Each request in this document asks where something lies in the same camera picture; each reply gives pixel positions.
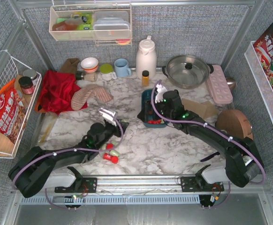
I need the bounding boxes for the teal plastic storage basket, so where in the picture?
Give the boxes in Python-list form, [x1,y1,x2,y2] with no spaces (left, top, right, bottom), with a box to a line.
[137,89,168,128]

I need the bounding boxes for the striped pink brown towel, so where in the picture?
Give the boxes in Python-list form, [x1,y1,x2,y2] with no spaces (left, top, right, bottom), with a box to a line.
[71,84,114,111]

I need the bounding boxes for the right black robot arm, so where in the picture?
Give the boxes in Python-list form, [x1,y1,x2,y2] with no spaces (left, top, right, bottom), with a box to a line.
[137,89,266,188]

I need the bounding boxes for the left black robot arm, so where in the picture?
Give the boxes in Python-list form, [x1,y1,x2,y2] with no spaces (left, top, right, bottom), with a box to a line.
[8,120,129,198]

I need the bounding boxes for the green coffee capsule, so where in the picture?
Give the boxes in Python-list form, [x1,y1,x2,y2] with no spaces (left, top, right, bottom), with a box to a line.
[111,140,118,146]
[109,150,120,157]

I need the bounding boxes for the right white mesh basket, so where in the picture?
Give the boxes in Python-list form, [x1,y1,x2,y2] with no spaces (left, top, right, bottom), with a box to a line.
[244,41,273,125]

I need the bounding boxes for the orange spice bottle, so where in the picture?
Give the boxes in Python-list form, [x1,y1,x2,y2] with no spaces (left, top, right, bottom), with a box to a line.
[142,70,149,86]

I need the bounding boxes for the steel pot with lid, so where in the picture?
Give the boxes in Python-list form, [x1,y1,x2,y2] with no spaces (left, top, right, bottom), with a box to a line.
[162,55,214,90]

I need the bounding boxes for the brown cardboard sheet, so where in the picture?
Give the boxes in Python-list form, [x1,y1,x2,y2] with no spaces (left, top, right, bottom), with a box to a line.
[182,98,219,119]

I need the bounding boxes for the white thermos jug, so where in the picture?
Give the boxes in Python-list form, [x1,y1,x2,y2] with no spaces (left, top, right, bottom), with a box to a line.
[136,36,157,79]

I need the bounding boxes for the glass grain shaker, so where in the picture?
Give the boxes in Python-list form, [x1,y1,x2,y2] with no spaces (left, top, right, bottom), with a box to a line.
[75,71,98,82]

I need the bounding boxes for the light blue mug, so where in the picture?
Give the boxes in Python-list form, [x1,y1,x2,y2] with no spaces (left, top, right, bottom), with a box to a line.
[114,59,132,78]

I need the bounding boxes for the green lid sugar jar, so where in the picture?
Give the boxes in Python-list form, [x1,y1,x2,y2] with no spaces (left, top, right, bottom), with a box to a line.
[99,64,117,81]

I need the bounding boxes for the pink egg tray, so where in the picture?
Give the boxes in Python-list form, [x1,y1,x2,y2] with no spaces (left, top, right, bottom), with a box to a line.
[206,64,233,105]

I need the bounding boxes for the red cloth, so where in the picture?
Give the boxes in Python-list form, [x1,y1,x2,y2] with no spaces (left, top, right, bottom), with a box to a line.
[35,70,81,115]

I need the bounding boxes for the white orange striped bowl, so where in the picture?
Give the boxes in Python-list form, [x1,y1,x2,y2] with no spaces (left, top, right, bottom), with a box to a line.
[81,57,99,73]

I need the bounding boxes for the round wooden board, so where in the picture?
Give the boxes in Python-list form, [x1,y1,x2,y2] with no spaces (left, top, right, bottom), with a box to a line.
[215,109,253,140]

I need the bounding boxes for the brown paper bag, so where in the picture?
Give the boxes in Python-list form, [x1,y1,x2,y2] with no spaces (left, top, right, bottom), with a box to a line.
[59,58,80,74]

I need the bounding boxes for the red lid glass jar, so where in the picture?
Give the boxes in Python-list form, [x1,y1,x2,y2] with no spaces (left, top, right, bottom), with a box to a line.
[18,76,35,95]

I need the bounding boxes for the silver lid glass jar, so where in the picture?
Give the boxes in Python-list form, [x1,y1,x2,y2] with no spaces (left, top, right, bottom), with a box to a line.
[23,69,38,83]

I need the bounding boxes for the clear plastic food containers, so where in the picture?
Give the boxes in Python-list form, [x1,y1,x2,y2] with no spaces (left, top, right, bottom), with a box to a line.
[93,10,130,40]

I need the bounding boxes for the red seasoning packet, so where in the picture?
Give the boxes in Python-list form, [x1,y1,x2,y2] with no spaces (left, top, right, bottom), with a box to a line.
[0,79,26,143]

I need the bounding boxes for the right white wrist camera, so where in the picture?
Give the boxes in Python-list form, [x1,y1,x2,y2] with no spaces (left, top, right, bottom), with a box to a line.
[154,84,167,104]

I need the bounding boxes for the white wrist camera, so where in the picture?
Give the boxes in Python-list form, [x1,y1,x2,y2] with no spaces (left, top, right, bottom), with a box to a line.
[99,108,117,126]
[154,84,167,104]

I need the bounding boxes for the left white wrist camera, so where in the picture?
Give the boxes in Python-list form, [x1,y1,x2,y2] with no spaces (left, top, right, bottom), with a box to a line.
[99,108,117,126]

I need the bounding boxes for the cream wall basket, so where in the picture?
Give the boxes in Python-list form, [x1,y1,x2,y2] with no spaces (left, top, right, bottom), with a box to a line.
[49,4,132,45]

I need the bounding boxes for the left white wire basket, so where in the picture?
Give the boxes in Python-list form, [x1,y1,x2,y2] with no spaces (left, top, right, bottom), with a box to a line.
[0,50,42,158]

